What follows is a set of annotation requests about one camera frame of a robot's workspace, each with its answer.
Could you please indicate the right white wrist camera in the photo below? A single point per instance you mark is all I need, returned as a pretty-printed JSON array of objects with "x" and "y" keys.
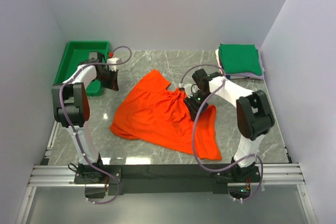
[{"x": 187, "y": 88}]

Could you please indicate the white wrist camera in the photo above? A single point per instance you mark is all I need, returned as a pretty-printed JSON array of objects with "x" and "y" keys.
[
  {"x": 112, "y": 63},
  {"x": 187, "y": 88}
]

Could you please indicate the white folded t shirt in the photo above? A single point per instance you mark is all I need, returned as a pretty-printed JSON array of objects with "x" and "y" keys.
[{"x": 217, "y": 57}]

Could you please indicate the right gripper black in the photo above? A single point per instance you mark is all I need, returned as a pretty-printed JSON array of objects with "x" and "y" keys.
[{"x": 194, "y": 107}]

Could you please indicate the green folded t shirt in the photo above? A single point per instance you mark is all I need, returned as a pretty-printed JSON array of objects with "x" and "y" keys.
[{"x": 238, "y": 58}]

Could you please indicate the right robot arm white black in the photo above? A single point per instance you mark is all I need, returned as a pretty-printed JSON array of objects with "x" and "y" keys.
[{"x": 254, "y": 117}]

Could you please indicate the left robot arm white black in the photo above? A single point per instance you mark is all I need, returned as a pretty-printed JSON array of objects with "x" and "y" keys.
[{"x": 71, "y": 109}]

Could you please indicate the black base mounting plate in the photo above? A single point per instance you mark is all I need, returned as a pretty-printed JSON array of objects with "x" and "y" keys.
[{"x": 187, "y": 178}]

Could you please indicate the green plastic bin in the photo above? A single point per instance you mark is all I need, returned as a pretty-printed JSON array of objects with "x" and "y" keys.
[{"x": 75, "y": 53}]

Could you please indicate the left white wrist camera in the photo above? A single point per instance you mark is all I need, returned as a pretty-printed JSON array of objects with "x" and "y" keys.
[{"x": 112, "y": 63}]

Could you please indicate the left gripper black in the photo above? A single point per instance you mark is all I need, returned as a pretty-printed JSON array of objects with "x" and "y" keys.
[{"x": 113, "y": 83}]

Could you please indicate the orange t shirt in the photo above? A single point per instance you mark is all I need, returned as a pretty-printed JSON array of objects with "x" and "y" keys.
[{"x": 153, "y": 113}]

